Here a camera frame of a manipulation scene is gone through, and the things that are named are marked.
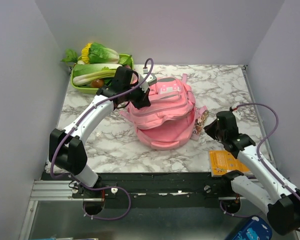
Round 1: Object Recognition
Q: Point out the pink student backpack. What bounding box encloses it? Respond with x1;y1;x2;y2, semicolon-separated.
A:
120;73;208;150

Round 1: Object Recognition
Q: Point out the upper toy cabbage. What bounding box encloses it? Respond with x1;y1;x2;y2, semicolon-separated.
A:
87;42;120;64

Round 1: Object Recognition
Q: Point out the yellow artificial flower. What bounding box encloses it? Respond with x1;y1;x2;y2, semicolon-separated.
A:
81;43;92;64

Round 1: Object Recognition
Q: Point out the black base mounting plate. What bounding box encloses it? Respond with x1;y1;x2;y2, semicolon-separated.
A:
41;171;283;210

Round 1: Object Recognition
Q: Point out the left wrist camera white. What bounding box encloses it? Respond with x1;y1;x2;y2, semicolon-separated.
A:
138;73;157;93

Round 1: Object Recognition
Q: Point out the green artificial leaf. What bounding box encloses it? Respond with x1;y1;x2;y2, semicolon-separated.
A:
61;48;78;63

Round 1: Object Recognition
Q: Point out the brown toy mushroom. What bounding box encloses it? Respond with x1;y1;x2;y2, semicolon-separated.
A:
90;79;105;88

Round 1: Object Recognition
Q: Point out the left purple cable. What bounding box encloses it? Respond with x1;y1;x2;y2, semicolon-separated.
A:
49;58;155;221

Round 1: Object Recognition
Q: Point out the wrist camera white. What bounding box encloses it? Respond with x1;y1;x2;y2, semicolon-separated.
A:
229;106;241;121
138;73;157;93

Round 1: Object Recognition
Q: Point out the orange yellow booklet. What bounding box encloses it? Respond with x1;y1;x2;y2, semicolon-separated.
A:
209;150;253;177

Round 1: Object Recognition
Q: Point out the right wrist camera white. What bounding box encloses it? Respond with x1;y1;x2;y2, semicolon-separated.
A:
229;106;241;121

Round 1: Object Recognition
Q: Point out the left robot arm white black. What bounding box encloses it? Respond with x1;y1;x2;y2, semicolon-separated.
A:
48;66;157;198

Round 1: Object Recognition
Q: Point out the illustrated picture book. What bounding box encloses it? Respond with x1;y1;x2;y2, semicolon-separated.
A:
193;110;210;136

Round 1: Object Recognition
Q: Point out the blue pencil case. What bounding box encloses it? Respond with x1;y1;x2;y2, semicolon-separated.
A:
225;215;273;240

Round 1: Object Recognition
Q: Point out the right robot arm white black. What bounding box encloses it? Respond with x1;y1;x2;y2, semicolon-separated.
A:
204;110;300;236

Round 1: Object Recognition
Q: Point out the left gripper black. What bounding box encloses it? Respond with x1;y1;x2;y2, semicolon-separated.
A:
122;80;150;109

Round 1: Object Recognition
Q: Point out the aluminium rail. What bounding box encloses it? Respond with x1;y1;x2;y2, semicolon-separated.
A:
29;177;297;202

